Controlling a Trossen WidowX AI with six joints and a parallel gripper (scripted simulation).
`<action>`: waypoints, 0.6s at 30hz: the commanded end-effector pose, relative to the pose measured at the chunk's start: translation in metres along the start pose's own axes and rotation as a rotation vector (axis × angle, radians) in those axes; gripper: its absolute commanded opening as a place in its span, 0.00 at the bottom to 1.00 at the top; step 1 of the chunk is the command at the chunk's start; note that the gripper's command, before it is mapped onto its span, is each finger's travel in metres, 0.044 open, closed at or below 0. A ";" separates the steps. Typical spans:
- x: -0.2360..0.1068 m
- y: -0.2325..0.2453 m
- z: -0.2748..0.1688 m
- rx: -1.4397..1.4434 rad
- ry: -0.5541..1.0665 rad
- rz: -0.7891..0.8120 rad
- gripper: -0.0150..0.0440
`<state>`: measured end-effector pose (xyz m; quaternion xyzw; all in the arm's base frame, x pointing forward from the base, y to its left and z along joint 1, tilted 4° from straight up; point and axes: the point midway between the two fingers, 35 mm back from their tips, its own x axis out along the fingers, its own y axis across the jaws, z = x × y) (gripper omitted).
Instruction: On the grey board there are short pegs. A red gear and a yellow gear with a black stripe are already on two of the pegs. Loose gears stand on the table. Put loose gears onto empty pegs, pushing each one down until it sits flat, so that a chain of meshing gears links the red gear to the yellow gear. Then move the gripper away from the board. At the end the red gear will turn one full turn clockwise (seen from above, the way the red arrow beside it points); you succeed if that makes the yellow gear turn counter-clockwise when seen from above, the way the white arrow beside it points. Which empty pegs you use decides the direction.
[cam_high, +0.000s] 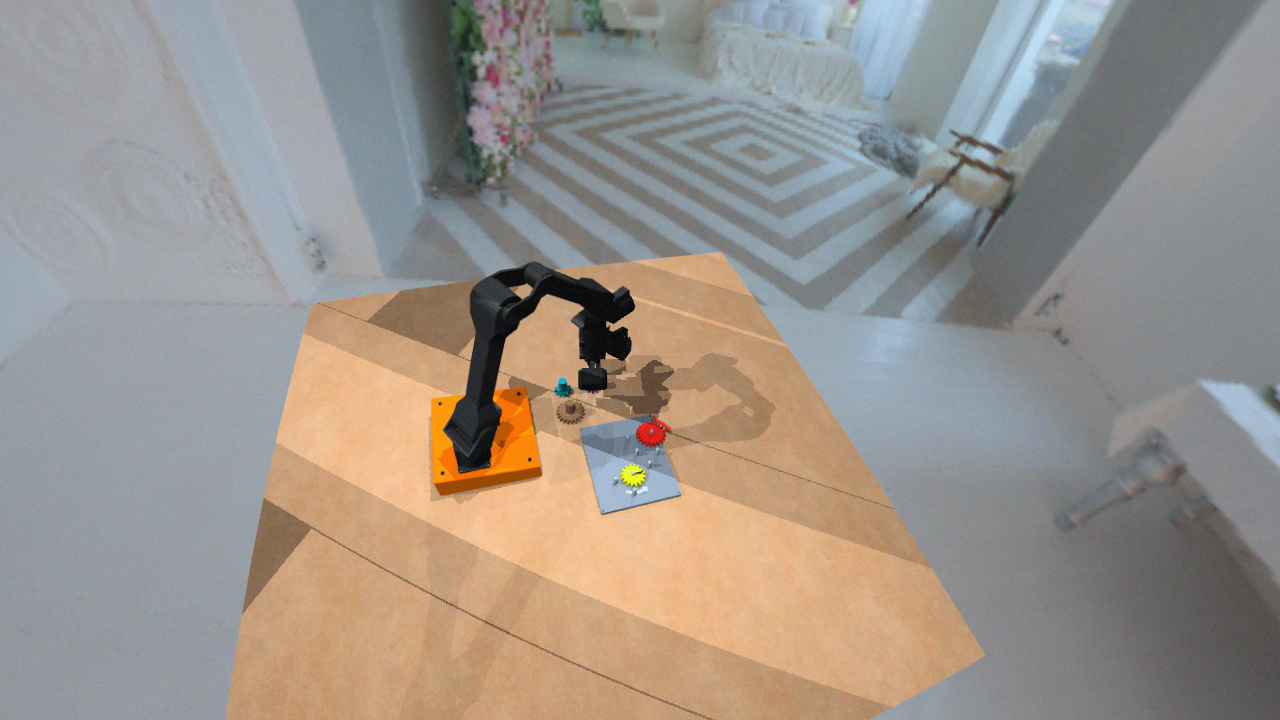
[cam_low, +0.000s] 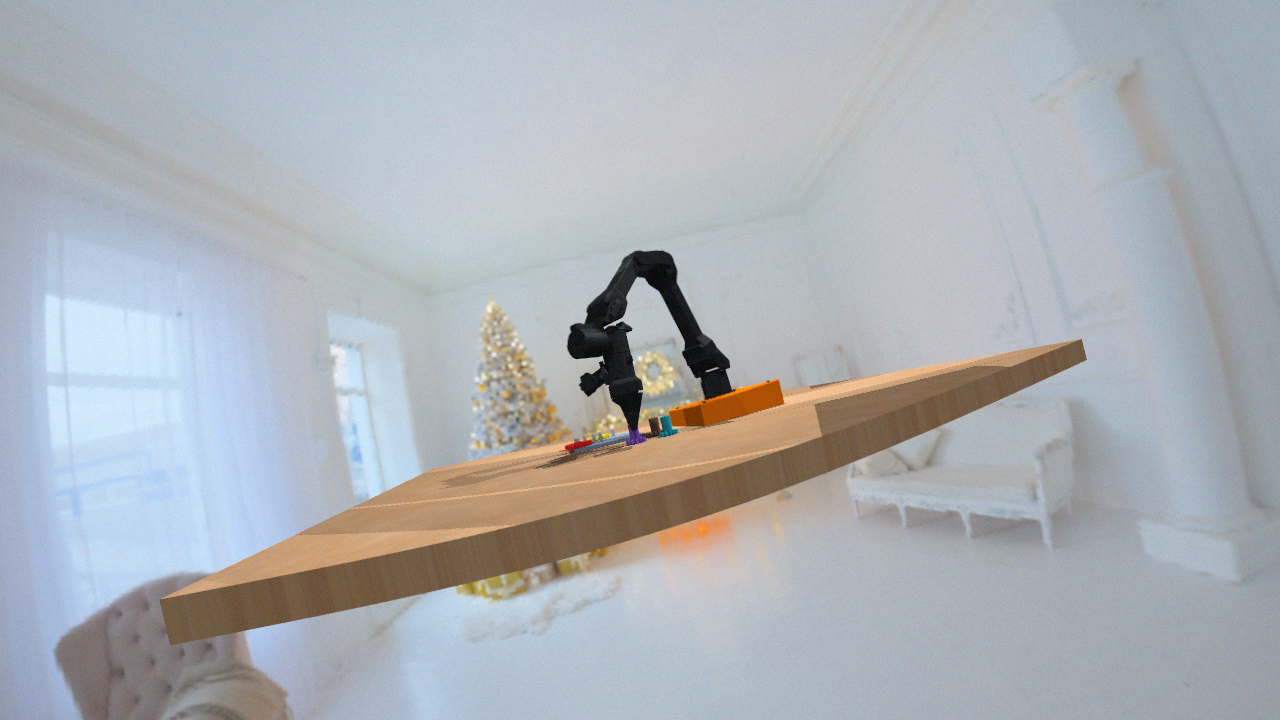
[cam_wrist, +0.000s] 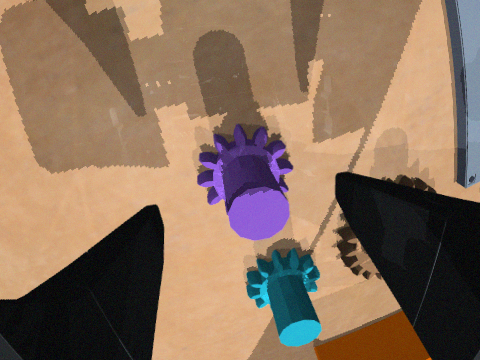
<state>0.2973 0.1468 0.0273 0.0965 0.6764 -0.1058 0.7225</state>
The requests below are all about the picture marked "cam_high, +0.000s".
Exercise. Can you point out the yellow gear with black stripe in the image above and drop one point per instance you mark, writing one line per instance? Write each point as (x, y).
(632, 480)

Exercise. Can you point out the red gear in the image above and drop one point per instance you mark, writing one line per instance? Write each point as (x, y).
(645, 437)

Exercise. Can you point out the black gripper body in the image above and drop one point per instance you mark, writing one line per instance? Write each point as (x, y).
(592, 378)

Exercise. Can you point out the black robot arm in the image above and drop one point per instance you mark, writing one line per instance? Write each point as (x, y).
(496, 312)

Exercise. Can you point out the tan toothed gear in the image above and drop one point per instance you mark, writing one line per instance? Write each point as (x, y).
(570, 412)

